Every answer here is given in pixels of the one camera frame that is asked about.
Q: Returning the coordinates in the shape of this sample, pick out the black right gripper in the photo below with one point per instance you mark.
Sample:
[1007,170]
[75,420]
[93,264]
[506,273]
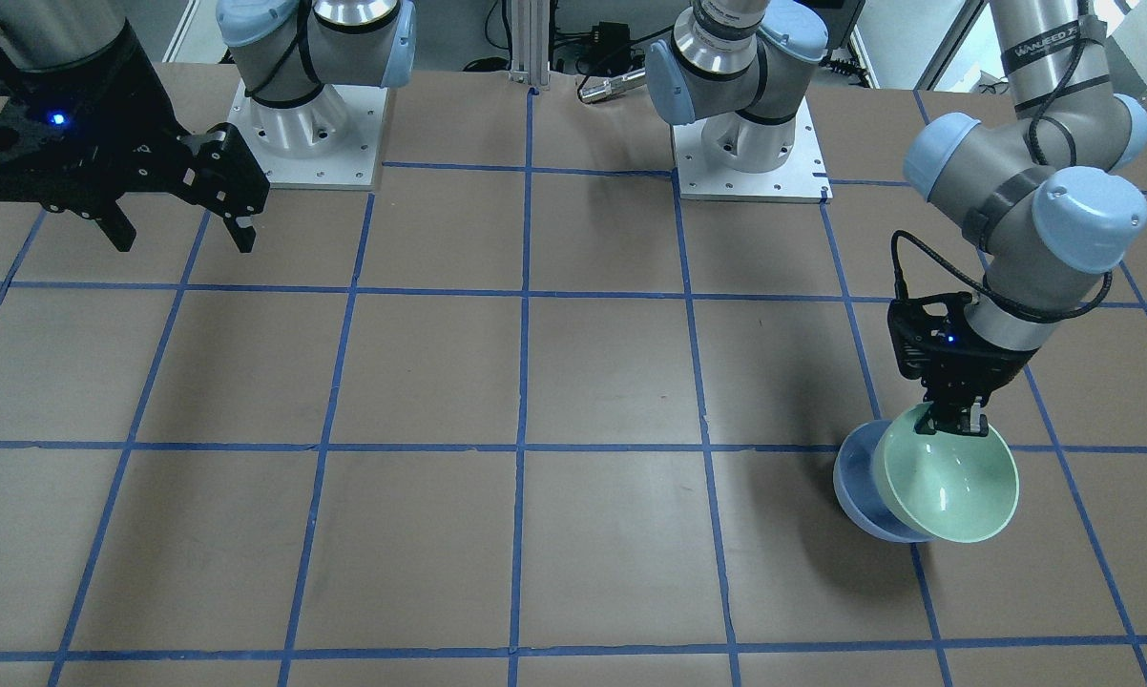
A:
[127,114]

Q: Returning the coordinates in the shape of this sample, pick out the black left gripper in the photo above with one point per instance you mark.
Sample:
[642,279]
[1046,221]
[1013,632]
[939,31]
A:
[989,367]

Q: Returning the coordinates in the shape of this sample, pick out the green bowl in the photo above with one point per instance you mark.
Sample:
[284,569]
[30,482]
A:
[959,488]

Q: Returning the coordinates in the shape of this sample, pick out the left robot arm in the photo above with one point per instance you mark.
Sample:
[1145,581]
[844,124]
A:
[1041,195]

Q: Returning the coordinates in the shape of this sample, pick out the blue bowl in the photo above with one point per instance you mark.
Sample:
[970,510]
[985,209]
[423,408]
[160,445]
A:
[856,490]

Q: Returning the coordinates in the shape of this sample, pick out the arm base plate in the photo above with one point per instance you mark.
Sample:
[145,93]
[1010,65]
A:
[727,158]
[333,143]

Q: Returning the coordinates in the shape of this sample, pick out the aluminium frame post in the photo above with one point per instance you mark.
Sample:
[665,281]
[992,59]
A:
[529,33]

